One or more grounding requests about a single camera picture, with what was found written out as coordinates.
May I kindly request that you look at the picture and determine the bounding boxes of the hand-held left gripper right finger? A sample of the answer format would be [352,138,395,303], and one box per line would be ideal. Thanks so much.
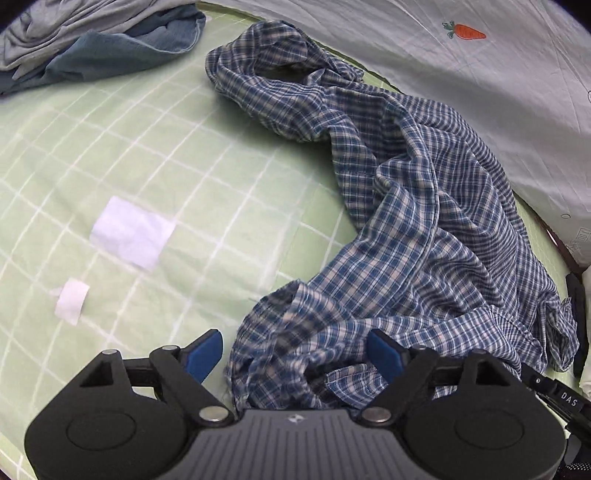
[360,329,525,425]

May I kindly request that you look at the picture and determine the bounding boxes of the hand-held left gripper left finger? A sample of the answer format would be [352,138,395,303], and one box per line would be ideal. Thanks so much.
[79,329,236,425]

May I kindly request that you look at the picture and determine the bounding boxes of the blue plaid shirt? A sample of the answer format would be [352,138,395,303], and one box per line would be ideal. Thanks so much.
[204,21,580,411]

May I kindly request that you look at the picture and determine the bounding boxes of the black folded garment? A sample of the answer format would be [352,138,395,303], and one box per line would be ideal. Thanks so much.
[565,272,590,376]

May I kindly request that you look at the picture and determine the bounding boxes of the large white paper patch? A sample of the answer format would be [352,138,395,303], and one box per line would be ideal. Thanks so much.
[90,196,177,271]

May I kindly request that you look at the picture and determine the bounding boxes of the small white paper patch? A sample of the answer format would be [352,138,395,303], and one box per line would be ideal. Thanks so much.
[54,278,90,328]

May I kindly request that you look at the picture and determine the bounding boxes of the carrot print grey quilt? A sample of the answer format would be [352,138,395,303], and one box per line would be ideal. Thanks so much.
[198,0,591,268]

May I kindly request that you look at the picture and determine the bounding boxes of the blue denim garment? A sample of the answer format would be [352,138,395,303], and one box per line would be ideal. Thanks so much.
[0,9,207,95]

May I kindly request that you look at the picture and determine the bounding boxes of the grey crumpled garment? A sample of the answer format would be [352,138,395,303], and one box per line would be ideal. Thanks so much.
[0,0,199,72]

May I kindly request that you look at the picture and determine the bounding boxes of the dark brown bed frame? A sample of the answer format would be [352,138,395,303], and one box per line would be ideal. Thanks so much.
[542,222,583,269]

